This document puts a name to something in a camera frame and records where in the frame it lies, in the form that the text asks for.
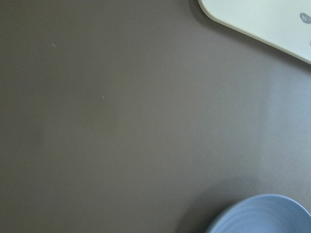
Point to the blue plate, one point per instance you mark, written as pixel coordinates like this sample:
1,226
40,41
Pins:
266,213

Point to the cream rabbit tray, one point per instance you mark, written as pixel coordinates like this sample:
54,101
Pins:
282,24

